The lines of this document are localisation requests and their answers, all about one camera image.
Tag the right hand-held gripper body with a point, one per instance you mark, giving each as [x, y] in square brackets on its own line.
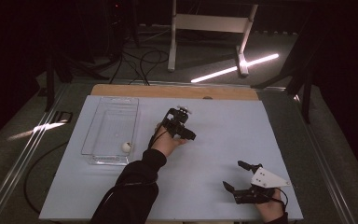
[267, 179]

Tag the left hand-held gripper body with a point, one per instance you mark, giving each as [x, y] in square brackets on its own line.
[177, 128]

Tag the clear plastic container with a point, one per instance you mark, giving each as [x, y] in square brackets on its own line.
[112, 129]

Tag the person's left hand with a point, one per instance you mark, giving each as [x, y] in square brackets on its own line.
[166, 144]

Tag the person's right hand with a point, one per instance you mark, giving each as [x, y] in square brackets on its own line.
[270, 210]

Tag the wooden table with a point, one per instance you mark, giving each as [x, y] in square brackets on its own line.
[167, 91]

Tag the pale blue table mat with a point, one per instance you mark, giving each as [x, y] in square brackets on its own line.
[205, 174]

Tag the bright light strip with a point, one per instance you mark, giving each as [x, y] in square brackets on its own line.
[230, 70]

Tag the black metal stand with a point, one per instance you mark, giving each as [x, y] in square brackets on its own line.
[304, 90]
[51, 81]

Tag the small black floor box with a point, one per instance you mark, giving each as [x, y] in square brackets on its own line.
[62, 117]

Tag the metal floor rail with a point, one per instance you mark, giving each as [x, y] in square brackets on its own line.
[21, 155]
[326, 174]

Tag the white desk frame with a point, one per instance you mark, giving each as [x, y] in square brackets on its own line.
[211, 23]

